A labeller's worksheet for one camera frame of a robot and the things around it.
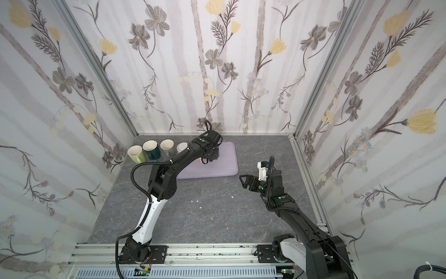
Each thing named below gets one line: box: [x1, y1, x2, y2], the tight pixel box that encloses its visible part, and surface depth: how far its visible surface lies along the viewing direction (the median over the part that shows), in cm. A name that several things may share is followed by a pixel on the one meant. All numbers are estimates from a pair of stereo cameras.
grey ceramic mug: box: [159, 138, 175, 159], surface depth 104 cm
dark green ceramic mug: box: [142, 139, 161, 161], surface depth 103 cm
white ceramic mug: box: [176, 141, 188, 155], surface depth 107 cm
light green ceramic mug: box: [127, 144, 146, 164], surface depth 101 cm
